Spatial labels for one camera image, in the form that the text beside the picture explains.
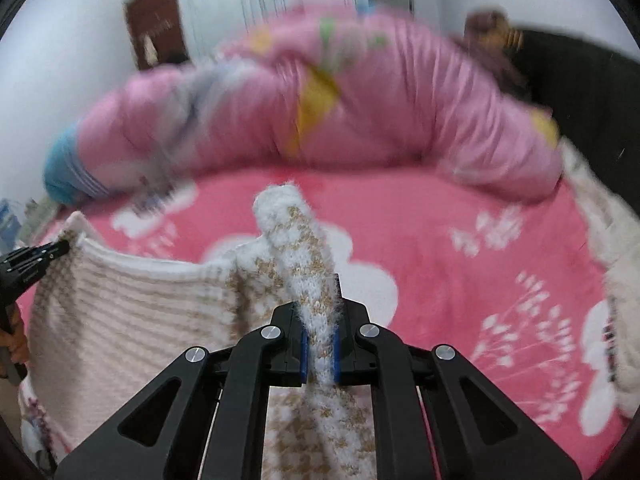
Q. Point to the brown wooden door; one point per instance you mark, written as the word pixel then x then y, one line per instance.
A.
pixel 155 15

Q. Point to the pink printed quilt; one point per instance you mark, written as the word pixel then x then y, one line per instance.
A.
pixel 400 100

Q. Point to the pink floral bed sheet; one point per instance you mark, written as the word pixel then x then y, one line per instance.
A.
pixel 425 230

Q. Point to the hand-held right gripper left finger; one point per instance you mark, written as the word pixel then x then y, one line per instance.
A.
pixel 303 357

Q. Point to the brown plush toy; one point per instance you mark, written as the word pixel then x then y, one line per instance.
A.
pixel 490 30

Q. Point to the beige white checked fleece garment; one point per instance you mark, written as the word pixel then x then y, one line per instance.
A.
pixel 125 300

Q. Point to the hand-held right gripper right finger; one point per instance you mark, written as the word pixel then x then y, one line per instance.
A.
pixel 338 360

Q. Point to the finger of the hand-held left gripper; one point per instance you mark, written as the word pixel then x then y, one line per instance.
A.
pixel 50 250

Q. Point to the person's left hand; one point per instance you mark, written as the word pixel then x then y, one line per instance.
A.
pixel 17 340

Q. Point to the dark padded headboard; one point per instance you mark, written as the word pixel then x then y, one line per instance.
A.
pixel 590 90

